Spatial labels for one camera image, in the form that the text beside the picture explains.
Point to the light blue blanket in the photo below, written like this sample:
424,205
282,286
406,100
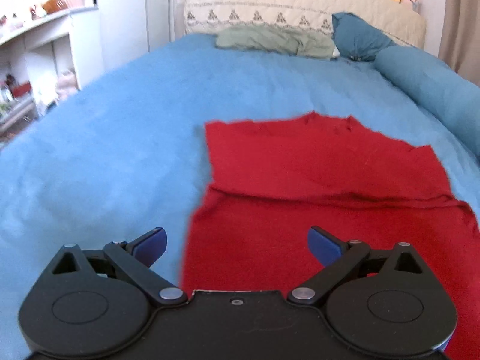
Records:
123,120

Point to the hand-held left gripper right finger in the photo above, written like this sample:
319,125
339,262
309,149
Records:
323,247

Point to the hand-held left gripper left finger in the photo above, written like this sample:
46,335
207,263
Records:
152,246

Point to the white wardrobe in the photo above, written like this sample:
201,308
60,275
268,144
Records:
131,11

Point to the brown plush toy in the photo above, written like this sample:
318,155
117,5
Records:
54,3

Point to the white shelf unit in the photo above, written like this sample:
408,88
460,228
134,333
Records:
37,60

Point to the beige curtain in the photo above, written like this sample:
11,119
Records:
459,22

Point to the light blue bolster pillow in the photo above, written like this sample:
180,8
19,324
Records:
427,82

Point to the red knit garment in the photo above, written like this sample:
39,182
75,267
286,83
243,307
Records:
322,210

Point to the dark teal pillow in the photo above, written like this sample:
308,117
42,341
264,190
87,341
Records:
358,37

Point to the cream quilted headboard cover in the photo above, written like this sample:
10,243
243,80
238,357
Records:
300,7

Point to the green folded cloth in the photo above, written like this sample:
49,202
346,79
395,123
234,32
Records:
273,41

